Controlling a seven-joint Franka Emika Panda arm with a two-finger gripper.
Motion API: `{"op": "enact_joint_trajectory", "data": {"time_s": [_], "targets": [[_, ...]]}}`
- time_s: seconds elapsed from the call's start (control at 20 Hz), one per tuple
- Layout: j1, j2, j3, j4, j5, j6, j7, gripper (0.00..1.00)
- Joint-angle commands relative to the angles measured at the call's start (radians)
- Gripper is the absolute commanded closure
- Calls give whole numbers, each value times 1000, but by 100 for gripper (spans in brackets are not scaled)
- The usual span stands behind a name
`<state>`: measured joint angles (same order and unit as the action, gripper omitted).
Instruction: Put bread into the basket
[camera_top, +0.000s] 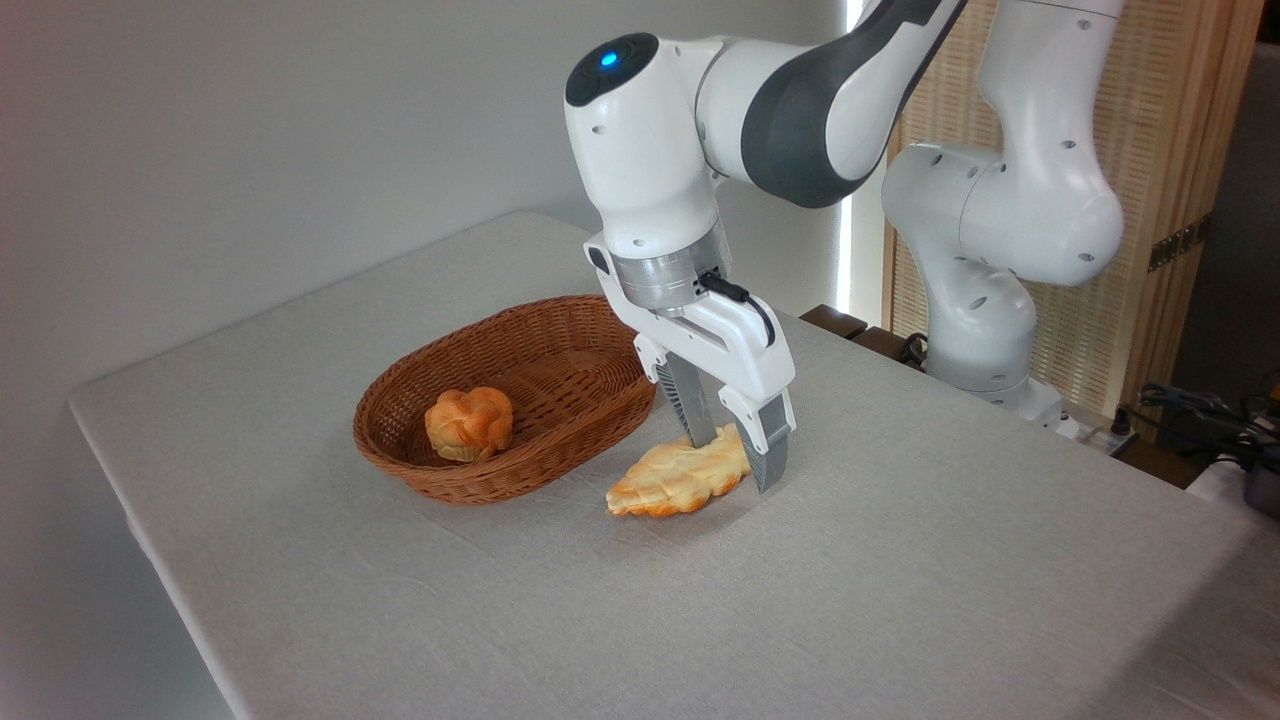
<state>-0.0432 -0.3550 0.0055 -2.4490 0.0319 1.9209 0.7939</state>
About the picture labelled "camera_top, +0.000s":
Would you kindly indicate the long leaf-shaped bread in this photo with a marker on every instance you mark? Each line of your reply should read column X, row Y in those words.
column 670, row 478

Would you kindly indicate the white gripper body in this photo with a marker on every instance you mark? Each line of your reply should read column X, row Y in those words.
column 740, row 350

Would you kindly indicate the grey tablecloth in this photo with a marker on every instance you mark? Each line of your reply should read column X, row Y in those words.
column 800, row 600

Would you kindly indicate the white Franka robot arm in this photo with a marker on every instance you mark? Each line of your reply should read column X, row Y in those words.
column 650, row 150

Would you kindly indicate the black metal hinge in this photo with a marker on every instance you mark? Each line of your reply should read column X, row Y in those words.
column 1180, row 243

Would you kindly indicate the white power strip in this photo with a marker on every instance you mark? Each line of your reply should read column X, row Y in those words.
column 1100, row 436

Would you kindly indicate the dark wooden base table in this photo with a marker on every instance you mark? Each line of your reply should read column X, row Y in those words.
column 835, row 322

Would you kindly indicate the round orange bread roll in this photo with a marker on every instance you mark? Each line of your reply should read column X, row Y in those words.
column 468, row 424

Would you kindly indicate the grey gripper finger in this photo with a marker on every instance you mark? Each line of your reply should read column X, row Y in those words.
column 768, row 445
column 695, row 405

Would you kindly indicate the brown wicker oval basket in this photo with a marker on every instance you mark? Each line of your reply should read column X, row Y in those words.
column 560, row 400

